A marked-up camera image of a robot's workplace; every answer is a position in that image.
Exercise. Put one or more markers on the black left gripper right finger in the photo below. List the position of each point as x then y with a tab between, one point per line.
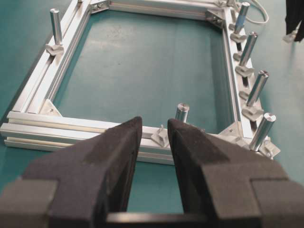
232	186

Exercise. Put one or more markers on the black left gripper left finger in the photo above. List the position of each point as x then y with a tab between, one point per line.
77	186

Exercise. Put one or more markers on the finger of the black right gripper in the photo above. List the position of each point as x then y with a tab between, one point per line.
294	16

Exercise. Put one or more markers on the aluminium pin with blue tape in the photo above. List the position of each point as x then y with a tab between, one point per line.
241	17

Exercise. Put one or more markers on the far aluminium pin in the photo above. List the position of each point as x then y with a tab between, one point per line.
262	131

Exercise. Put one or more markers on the near aluminium pin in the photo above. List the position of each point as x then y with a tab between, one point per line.
182	112

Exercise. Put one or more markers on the aluminium pin rail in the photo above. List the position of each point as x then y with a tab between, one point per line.
251	40
260	81
56	25

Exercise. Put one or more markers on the aluminium pin left rail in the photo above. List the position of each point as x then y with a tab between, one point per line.
56	25

